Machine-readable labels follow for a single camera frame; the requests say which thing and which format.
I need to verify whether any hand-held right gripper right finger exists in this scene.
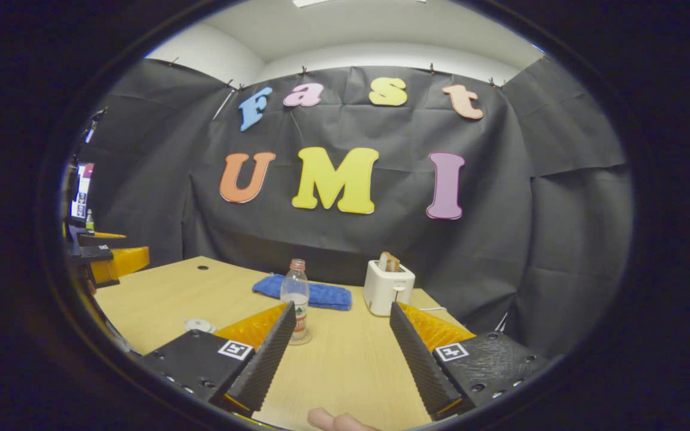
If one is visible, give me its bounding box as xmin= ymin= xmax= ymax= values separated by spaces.
xmin=389 ymin=301 xmax=552 ymax=421

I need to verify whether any black backdrop cloth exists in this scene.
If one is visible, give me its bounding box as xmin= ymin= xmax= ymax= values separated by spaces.
xmin=81 ymin=54 xmax=633 ymax=360

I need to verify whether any blue towel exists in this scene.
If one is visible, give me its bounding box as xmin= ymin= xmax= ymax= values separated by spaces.
xmin=252 ymin=274 xmax=353 ymax=311

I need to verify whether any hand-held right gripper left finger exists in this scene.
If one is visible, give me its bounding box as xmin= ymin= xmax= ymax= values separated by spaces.
xmin=141 ymin=301 xmax=296 ymax=418

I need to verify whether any white toaster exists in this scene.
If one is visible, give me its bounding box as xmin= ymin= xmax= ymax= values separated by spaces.
xmin=363 ymin=260 xmax=416 ymax=317

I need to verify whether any clear plastic water bottle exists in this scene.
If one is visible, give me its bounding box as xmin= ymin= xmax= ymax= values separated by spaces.
xmin=280 ymin=259 xmax=310 ymax=342

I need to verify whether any computer monitor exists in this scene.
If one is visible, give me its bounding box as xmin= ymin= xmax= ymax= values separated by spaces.
xmin=71 ymin=163 xmax=95 ymax=221

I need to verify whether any black stand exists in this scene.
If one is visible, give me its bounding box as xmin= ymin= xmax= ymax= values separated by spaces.
xmin=84 ymin=107 xmax=108 ymax=145

